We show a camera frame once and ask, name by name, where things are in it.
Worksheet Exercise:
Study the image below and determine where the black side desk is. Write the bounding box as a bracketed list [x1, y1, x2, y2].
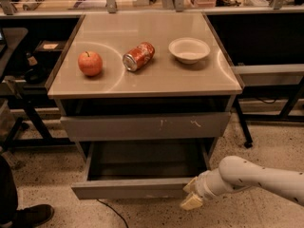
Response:
[1, 28, 73, 152]

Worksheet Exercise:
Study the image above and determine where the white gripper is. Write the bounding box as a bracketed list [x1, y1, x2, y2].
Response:
[180, 170, 221, 211]

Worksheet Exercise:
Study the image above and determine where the crushed orange soda can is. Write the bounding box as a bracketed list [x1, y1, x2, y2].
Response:
[123, 42, 155, 72]

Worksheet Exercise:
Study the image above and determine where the black floor cable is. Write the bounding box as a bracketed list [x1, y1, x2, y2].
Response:
[95, 199, 130, 228]

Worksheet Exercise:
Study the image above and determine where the white paper bowl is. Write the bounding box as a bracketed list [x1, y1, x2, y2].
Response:
[168, 37, 211, 65]

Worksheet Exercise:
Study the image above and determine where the dark trouser leg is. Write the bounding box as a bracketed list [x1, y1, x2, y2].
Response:
[0, 156, 18, 228]

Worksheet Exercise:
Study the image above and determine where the grey top drawer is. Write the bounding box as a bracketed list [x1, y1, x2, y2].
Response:
[61, 112, 231, 142]

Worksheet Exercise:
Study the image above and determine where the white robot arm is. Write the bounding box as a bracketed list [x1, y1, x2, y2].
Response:
[180, 156, 304, 210]

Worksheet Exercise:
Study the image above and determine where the grey drawer cabinet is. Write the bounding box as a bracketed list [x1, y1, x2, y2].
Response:
[44, 11, 245, 163]

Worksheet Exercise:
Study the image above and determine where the red apple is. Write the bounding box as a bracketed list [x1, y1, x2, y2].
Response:
[78, 51, 103, 77]

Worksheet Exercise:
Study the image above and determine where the grey drawer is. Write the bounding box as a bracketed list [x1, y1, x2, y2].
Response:
[72, 139, 209, 200]
[61, 112, 231, 142]

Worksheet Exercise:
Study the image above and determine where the black shoe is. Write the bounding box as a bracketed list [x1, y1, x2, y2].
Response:
[12, 204, 54, 228]

